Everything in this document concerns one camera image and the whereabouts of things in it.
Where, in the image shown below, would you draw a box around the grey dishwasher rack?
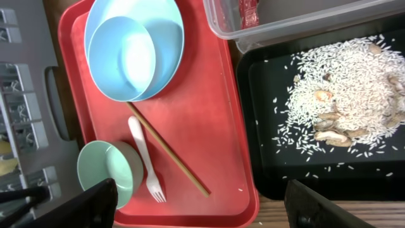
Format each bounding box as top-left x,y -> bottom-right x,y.
1,0 -> 82,219

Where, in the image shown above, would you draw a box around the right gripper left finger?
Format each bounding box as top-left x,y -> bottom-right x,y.
25,178 -> 118,228

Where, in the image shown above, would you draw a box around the red plastic tray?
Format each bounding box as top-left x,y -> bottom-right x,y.
58,1 -> 259,227

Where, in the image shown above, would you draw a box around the rice and food scraps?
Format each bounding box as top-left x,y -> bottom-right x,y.
279,34 -> 404,153

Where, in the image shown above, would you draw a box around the red snack wrapper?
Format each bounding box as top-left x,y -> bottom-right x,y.
239,0 -> 259,29

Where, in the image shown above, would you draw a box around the yellow cup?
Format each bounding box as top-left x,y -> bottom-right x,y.
0,141 -> 18,176

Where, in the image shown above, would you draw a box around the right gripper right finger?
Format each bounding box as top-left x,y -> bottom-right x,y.
284,180 -> 375,228

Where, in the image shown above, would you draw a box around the wooden chopstick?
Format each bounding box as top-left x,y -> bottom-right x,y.
126,102 -> 210,198

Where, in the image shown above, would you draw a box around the clear plastic bin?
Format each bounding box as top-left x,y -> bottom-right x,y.
203,0 -> 404,53

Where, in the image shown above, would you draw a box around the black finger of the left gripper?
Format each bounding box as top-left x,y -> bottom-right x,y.
1,186 -> 50,227

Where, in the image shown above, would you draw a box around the black tray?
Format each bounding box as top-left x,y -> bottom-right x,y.
236,14 -> 404,201

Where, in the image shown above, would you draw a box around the light blue plate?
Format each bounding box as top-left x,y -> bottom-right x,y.
84,0 -> 185,101

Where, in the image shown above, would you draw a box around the light blue bowl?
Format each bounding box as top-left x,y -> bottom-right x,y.
87,16 -> 156,102

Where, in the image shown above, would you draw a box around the white plastic fork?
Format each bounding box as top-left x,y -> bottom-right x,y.
128,116 -> 166,203

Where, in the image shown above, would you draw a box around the green bowl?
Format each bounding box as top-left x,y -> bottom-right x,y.
77,141 -> 144,209

